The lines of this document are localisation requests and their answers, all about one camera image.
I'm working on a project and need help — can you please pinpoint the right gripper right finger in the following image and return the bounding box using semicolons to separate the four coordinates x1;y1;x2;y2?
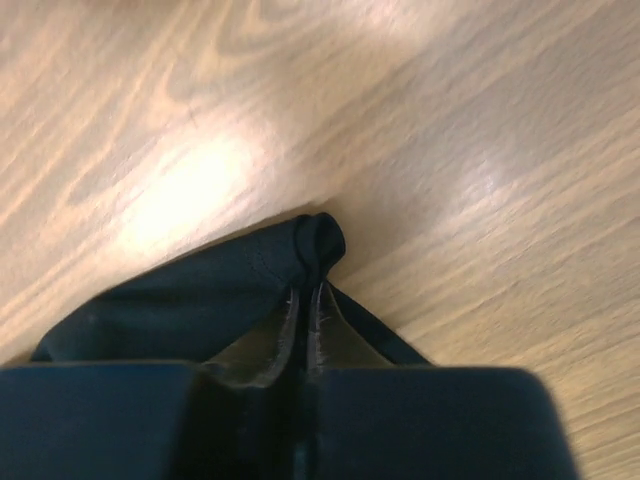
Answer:
307;284;579;479

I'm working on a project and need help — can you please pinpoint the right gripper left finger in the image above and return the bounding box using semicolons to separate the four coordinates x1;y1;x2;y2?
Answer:
1;298;303;479

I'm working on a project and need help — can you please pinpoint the black t-shirt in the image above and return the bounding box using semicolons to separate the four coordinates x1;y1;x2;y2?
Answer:
29;212;436;371

